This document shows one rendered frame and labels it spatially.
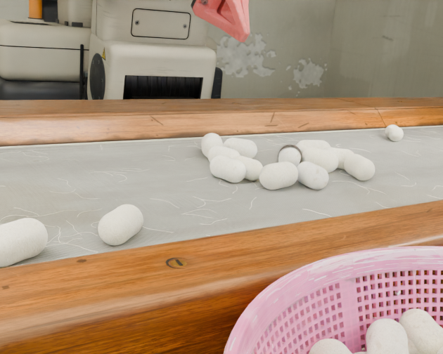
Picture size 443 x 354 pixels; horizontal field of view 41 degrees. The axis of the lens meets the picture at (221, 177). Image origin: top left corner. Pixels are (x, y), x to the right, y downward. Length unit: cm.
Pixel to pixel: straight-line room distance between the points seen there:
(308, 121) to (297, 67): 233
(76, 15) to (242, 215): 108
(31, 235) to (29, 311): 10
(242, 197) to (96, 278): 22
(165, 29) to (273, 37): 182
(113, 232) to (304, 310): 13
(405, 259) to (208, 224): 14
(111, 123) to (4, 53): 78
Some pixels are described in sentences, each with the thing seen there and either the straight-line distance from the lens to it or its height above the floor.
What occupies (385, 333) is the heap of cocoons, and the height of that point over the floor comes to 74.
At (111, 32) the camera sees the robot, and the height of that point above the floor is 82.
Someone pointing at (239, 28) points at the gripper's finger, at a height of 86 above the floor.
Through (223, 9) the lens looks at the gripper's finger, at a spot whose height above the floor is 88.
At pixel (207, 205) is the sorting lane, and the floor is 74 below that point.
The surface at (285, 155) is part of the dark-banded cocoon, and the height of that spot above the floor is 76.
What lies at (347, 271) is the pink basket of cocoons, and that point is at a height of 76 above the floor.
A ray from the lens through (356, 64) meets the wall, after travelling 301.
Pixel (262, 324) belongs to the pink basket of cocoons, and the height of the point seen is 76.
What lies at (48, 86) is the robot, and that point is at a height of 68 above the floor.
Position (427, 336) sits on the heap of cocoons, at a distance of 30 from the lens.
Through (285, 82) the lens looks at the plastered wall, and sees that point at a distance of 305.
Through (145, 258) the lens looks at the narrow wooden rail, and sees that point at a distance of 27.
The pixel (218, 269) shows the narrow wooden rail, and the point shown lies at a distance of 27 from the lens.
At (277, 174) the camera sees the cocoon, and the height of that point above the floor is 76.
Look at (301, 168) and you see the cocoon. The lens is 50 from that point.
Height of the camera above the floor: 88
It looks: 16 degrees down
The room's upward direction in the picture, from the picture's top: 5 degrees clockwise
